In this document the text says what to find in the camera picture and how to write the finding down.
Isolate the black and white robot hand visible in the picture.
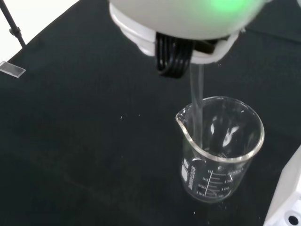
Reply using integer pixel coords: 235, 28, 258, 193
108, 0, 271, 80

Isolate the black bench cloth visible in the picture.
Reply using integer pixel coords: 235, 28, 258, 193
0, 0, 301, 226

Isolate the white test tube rack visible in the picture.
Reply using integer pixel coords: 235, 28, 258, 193
264, 143, 301, 226

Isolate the clear glass beaker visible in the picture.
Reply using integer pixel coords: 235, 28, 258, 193
175, 96, 265, 202

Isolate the black tripod leg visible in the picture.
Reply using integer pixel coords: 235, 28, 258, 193
0, 0, 27, 48

